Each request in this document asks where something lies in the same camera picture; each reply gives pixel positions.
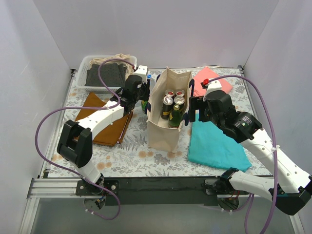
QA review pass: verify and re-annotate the green Perrier bottle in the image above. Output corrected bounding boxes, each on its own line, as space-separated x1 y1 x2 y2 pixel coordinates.
141 100 148 114
168 104 182 128

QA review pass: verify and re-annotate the Pocari Sweat bottle cloudy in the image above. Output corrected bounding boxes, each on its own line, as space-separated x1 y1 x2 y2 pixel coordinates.
147 74 154 86

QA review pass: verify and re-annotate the dark can dented lid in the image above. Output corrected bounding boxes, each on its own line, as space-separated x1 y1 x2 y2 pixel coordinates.
161 96 174 119

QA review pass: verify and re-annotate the beige canvas tote bag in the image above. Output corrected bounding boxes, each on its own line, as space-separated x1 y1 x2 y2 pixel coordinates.
147 68 194 153

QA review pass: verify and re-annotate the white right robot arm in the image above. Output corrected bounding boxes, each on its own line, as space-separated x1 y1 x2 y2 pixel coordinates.
189 90 312 215

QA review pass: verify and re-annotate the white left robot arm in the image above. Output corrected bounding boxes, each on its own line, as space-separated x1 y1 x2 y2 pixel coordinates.
57 73 150 195

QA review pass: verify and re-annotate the dark grey dotted cloth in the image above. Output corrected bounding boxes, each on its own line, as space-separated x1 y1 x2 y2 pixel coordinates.
85 62 127 87

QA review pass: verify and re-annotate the pink folded cloth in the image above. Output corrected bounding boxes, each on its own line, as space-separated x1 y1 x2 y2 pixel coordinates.
193 67 233 97

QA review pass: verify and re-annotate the teal folded cloth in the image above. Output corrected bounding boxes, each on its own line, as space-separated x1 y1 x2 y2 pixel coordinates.
188 120 252 172

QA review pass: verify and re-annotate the dark can silver pull-tab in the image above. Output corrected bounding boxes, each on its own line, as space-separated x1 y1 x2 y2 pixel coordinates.
174 96 185 105

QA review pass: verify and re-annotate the red tab can right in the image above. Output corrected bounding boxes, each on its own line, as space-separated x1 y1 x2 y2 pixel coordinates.
175 89 185 97

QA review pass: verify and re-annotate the brown folded cloth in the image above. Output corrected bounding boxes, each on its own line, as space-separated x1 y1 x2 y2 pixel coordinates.
83 92 133 147

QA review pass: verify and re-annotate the white plastic basket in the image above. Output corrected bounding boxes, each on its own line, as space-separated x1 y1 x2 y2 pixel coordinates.
76 55 136 93

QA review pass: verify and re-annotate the floral patterned table mat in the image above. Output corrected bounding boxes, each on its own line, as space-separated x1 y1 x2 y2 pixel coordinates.
46 75 271 178

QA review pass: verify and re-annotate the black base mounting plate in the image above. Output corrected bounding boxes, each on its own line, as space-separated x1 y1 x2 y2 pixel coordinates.
76 176 247 207

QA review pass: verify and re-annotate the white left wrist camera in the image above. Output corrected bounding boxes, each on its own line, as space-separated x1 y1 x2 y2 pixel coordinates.
134 65 148 83

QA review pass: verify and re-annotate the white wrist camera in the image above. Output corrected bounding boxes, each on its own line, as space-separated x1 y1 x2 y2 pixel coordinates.
201 79 222 96
134 65 148 83

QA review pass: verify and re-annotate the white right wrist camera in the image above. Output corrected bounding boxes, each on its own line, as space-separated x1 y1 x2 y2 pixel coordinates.
201 79 222 96

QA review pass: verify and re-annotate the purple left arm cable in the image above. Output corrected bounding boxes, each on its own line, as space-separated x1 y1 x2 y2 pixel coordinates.
35 58 138 220

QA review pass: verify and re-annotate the aluminium frame rail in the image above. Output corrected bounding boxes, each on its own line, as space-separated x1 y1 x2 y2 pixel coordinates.
19 178 80 234

